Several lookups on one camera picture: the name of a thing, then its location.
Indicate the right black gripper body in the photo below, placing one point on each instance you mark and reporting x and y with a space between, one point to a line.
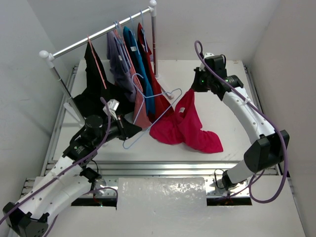
203 81

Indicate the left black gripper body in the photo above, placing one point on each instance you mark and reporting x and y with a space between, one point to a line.
124 127

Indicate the magenta t-shirt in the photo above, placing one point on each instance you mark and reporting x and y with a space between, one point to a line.
184 126

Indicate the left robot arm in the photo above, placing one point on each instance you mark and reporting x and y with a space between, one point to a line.
34 214

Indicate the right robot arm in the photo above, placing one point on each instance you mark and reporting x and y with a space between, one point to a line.
267 145

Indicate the salmon pink t-shirt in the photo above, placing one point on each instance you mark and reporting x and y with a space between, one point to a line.
140 117

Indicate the black t-shirt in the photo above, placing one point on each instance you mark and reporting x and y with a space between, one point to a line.
88 102

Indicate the dark red t-shirt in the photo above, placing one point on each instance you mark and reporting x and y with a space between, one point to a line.
161 103

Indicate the purple t-shirt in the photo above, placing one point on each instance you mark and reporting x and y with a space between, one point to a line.
119 66

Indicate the teal t-shirt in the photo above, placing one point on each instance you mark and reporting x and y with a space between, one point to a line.
139 68

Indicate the blue hanger in red shirt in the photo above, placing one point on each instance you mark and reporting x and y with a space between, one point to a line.
143 32

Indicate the blue hanger in teal shirt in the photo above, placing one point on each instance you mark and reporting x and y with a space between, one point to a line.
135 47

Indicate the blue hanger in purple shirt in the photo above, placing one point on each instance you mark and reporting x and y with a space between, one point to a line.
120 39

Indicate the silver clothes rack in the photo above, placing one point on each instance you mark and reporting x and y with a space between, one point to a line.
49 57

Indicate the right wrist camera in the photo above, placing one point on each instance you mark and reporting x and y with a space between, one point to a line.
206 56

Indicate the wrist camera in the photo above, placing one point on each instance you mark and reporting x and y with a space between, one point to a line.
206 56
111 108

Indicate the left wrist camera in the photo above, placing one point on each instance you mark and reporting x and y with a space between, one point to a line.
111 108

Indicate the pink wire hanger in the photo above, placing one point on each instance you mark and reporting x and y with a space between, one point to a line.
96 62

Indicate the aluminium rail frame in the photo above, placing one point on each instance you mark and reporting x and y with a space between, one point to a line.
163 190

